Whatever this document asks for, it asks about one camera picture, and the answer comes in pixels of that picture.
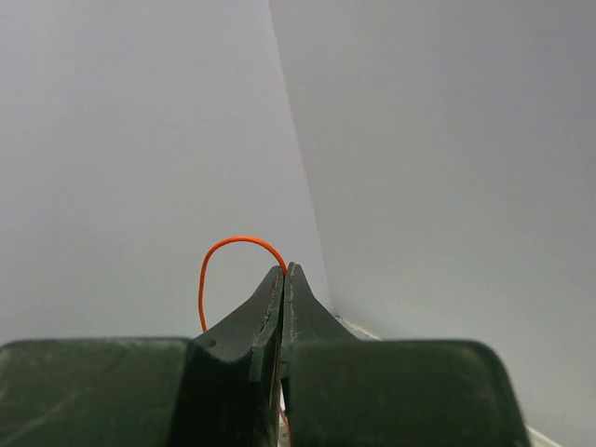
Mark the back aluminium rail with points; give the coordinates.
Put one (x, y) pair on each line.
(356, 330)

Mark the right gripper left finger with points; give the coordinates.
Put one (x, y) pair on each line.
(220, 388)

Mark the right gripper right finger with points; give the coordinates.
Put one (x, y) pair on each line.
(341, 390)

